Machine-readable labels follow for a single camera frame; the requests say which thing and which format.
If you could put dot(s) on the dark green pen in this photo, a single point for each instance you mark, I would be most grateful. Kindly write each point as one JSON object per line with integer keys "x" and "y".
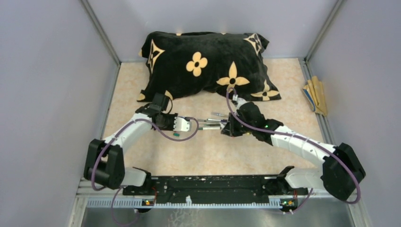
{"x": 210, "y": 128}

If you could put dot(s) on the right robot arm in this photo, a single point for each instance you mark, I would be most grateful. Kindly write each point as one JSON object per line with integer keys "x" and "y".
{"x": 337, "y": 167}

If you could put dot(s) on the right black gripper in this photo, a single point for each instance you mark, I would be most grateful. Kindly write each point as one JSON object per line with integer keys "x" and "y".
{"x": 230, "y": 129}

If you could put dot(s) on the white cable duct strip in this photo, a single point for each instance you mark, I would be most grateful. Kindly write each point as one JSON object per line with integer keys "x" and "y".
{"x": 188, "y": 204}

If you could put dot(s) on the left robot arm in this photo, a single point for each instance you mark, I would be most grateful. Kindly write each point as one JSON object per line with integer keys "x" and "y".
{"x": 104, "y": 166}

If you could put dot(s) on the folded tan cloth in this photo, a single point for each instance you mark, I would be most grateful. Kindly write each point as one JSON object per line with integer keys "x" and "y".
{"x": 314, "y": 94}

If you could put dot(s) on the white marker pink cap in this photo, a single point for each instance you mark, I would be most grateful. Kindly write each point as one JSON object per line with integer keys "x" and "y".
{"x": 216, "y": 124}

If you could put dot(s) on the aluminium front rail frame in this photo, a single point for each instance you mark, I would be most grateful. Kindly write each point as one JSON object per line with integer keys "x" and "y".
{"x": 316, "y": 209}

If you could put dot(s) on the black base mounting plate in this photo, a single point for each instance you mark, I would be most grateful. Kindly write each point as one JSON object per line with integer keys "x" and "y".
{"x": 219, "y": 189}

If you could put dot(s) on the black floral pillow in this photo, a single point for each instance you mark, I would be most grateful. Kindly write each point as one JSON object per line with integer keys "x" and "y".
{"x": 182, "y": 65}

